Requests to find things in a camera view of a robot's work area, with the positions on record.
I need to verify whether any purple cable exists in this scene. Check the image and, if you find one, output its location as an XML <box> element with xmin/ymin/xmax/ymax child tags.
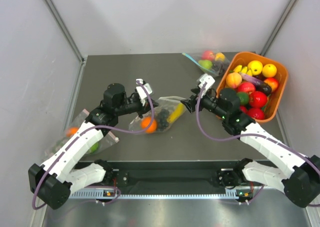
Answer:
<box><xmin>32</xmin><ymin>79</ymin><xmax>155</xmax><ymax>210</ymax></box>
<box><xmin>195</xmin><ymin>81</ymin><xmax>320</xmax><ymax>207</ymax></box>

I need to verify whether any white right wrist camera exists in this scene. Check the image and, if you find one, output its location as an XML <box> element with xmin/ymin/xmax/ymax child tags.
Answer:
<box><xmin>197</xmin><ymin>73</ymin><xmax>216</xmax><ymax>91</ymax></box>

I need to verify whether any fake small banana bunch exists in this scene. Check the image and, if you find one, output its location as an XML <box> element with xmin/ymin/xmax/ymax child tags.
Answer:
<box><xmin>233</xmin><ymin>65</ymin><xmax>253</xmax><ymax>77</ymax></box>

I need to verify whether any polka dot zip bag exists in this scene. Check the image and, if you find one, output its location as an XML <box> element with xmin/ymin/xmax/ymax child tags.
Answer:
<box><xmin>128</xmin><ymin>96</ymin><xmax>187</xmax><ymax>134</ymax></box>

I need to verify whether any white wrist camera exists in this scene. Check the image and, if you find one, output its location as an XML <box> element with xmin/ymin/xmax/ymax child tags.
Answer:
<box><xmin>135</xmin><ymin>78</ymin><xmax>154</xmax><ymax>106</ymax></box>
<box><xmin>197</xmin><ymin>73</ymin><xmax>216</xmax><ymax>91</ymax></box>

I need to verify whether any fake yellow lemon left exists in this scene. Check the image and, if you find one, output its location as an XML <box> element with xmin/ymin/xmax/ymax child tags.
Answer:
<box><xmin>247</xmin><ymin>60</ymin><xmax>264</xmax><ymax>76</ymax></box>

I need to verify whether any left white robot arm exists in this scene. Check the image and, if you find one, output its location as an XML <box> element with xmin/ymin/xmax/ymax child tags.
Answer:
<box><xmin>28</xmin><ymin>79</ymin><xmax>156</xmax><ymax>210</ymax></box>

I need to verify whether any grey slotted cable duct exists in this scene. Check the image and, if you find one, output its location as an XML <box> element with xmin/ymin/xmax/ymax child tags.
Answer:
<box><xmin>68</xmin><ymin>188</ymin><xmax>253</xmax><ymax>201</ymax></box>

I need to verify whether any fake red yellow apple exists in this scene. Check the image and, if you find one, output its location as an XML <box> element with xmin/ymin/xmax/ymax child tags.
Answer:
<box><xmin>264</xmin><ymin>77</ymin><xmax>279</xmax><ymax>93</ymax></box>

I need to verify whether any fake red tomato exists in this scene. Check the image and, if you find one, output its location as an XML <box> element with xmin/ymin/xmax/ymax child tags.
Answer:
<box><xmin>249</xmin><ymin>91</ymin><xmax>268</xmax><ymax>109</ymax></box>

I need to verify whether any fake yellow banana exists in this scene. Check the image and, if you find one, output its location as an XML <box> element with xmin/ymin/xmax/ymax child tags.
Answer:
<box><xmin>167</xmin><ymin>103</ymin><xmax>185</xmax><ymax>124</ymax></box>

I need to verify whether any fake purple eggplant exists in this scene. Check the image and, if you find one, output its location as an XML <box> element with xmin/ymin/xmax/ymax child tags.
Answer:
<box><xmin>239</xmin><ymin>72</ymin><xmax>272</xmax><ymax>96</ymax></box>

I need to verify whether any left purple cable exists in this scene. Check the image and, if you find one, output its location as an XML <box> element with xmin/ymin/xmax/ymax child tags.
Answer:
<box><xmin>32</xmin><ymin>79</ymin><xmax>155</xmax><ymax>210</ymax></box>

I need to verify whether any blue zip clear bag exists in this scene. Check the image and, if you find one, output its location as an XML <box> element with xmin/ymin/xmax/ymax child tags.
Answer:
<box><xmin>182</xmin><ymin>50</ymin><xmax>230</xmax><ymax>77</ymax></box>

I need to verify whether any fake orange in pink bag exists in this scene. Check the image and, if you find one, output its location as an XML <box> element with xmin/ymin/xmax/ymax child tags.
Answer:
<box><xmin>65</xmin><ymin>127</ymin><xmax>79</xmax><ymax>138</ymax></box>

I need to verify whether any orange plastic bin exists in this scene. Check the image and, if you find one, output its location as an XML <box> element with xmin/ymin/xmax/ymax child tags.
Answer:
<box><xmin>215</xmin><ymin>51</ymin><xmax>289</xmax><ymax>124</ymax></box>

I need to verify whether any fake green apple pink bag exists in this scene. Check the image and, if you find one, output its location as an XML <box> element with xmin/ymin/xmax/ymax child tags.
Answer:
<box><xmin>87</xmin><ymin>142</ymin><xmax>99</xmax><ymax>154</ymax></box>

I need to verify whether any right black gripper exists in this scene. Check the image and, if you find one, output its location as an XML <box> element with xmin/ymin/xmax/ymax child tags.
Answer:
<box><xmin>181</xmin><ymin>87</ymin><xmax>229</xmax><ymax>120</ymax></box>

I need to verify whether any fake green pear in bag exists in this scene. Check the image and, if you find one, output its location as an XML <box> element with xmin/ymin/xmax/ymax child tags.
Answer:
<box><xmin>198</xmin><ymin>59</ymin><xmax>213</xmax><ymax>71</ymax></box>

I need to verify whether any fake green lime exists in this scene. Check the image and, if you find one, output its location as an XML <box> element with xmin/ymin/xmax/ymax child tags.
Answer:
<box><xmin>236</xmin><ymin>91</ymin><xmax>250</xmax><ymax>106</ymax></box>

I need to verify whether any fake black grape bunch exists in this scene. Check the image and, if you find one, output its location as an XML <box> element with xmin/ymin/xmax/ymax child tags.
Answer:
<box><xmin>155</xmin><ymin>108</ymin><xmax>172</xmax><ymax>132</ymax></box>

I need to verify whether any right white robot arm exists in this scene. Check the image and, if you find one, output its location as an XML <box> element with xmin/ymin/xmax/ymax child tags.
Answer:
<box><xmin>181</xmin><ymin>88</ymin><xmax>320</xmax><ymax>208</ymax></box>

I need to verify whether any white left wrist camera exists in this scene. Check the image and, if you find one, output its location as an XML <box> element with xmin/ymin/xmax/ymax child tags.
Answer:
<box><xmin>135</xmin><ymin>78</ymin><xmax>154</xmax><ymax>106</ymax></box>

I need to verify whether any fake yellow orange right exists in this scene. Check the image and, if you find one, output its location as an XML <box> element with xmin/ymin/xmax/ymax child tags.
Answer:
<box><xmin>262</xmin><ymin>63</ymin><xmax>277</xmax><ymax>78</ymax></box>

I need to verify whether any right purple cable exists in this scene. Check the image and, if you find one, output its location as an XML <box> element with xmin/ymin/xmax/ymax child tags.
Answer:
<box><xmin>195</xmin><ymin>81</ymin><xmax>320</xmax><ymax>207</ymax></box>

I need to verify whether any fake peach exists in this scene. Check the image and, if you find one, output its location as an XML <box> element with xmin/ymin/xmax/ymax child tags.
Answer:
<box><xmin>225</xmin><ymin>72</ymin><xmax>243</xmax><ymax>89</ymax></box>

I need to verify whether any fake red apple in bag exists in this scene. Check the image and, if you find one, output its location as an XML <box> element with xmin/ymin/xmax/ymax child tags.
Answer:
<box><xmin>201</xmin><ymin>50</ymin><xmax>216</xmax><ymax>61</ymax></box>

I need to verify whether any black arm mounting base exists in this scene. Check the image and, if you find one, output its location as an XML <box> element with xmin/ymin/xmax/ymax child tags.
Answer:
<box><xmin>74</xmin><ymin>160</ymin><xmax>278</xmax><ymax>195</ymax></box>

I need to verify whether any pink zip dotted bag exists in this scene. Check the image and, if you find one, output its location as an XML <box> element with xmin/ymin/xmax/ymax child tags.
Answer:
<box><xmin>42</xmin><ymin>109</ymin><xmax>119</xmax><ymax>161</ymax></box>

